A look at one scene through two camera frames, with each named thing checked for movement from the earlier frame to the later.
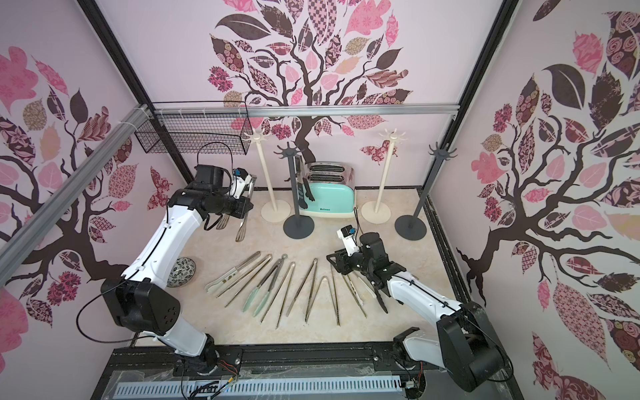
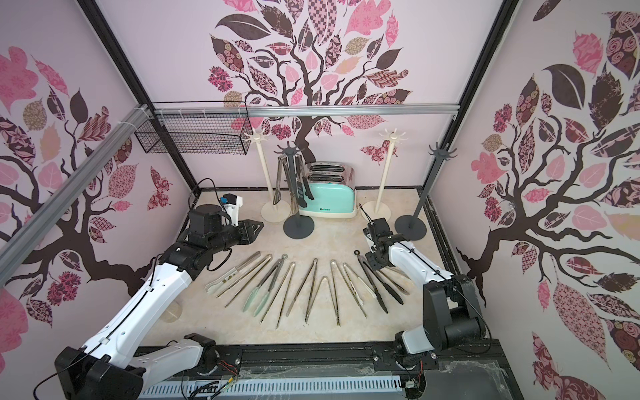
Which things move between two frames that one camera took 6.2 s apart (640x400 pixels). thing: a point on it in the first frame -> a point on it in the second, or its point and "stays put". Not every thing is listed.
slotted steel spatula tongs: x=241 y=232 -> x=277 y=193
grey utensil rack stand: x=296 y=226 stays put
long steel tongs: x=292 y=268 stays put
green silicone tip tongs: x=266 y=297 stays put
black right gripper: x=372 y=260 -> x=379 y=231
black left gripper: x=248 y=206 -> x=248 y=228
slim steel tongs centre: x=313 y=264 stays put
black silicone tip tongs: x=302 y=173 stays put
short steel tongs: x=332 y=295 stays put
